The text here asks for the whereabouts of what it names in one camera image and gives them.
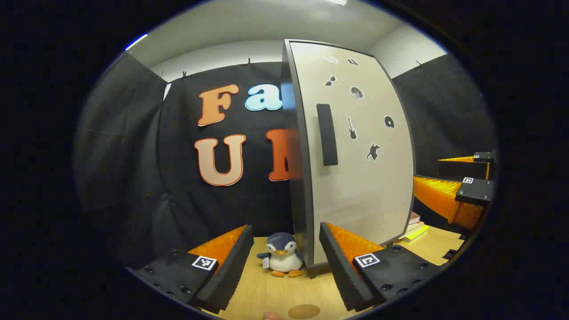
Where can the grey cabinet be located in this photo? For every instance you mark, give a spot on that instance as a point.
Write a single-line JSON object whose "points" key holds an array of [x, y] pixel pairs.
{"points": [[295, 186]]}

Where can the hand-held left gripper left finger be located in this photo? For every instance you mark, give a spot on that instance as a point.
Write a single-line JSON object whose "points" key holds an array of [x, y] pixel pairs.
{"points": [[231, 266]]}

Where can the light grey cabinet door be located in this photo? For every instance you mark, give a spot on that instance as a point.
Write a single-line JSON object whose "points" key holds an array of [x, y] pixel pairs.
{"points": [[369, 195]]}

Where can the ceiling light panel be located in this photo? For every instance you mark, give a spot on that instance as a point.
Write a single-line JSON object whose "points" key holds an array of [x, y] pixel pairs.
{"points": [[336, 2], [135, 42]]}

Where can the blue white penguin plush toy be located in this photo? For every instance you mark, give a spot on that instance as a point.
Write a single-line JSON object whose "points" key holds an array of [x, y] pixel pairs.
{"points": [[282, 260]]}

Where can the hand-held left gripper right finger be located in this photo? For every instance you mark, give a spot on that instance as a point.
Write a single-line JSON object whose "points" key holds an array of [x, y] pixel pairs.
{"points": [[342, 271]]}

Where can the small black block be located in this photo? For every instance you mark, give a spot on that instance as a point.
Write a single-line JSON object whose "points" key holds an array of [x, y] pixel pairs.
{"points": [[450, 254]]}

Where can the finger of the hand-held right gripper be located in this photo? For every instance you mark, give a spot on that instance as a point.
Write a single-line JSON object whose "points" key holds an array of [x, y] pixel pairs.
{"points": [[462, 170], [475, 192]]}

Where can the yellow cover book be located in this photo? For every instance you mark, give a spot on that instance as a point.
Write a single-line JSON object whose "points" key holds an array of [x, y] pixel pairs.
{"points": [[415, 232]]}

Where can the pink cover book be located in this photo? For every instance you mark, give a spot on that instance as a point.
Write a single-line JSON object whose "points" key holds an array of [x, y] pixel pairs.
{"points": [[414, 218]]}

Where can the black backdrop cloth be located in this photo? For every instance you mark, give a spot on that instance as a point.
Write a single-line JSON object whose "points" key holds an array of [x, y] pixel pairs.
{"points": [[178, 204]]}

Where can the round brown coaster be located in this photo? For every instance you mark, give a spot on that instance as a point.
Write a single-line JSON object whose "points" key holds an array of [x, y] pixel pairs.
{"points": [[304, 311]]}

